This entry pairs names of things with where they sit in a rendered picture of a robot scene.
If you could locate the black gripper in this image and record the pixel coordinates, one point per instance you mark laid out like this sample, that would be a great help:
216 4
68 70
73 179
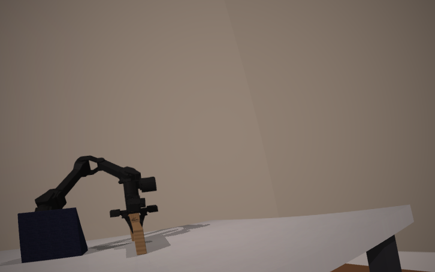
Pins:
125 213

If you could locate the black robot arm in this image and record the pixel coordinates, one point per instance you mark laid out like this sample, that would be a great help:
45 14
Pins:
129 177

